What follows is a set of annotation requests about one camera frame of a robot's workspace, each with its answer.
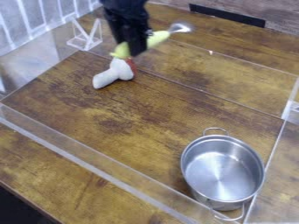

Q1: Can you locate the black strip on table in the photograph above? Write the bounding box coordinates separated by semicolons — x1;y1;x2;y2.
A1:
190;3;268;28

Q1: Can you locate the red and white toy mushroom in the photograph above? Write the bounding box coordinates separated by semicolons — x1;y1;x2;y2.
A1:
93;58;137;89

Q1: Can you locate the clear acrylic triangle bracket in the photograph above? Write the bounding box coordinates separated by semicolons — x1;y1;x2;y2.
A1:
67;18;103;52

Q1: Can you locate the stainless steel pot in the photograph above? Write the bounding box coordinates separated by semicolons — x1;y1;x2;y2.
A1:
181;127;266;222

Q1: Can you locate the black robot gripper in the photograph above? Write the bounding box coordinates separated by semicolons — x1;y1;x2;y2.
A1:
99;0;154;57

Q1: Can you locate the clear acrylic barrier wall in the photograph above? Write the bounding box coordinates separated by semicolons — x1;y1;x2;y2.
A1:
0;17;299;224

